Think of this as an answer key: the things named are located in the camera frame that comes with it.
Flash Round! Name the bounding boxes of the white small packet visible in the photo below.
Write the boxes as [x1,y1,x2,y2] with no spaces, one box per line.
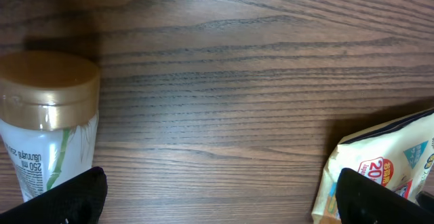
[1,51,100,202]

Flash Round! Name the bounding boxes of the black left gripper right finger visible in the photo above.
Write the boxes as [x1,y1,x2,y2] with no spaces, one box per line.
[335,168,433,224]

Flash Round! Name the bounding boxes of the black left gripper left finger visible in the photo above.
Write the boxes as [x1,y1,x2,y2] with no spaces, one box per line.
[1,167,108,224]

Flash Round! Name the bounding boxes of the yellow wet wipes packet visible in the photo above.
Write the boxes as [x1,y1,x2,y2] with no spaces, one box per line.
[311,109,433,223]

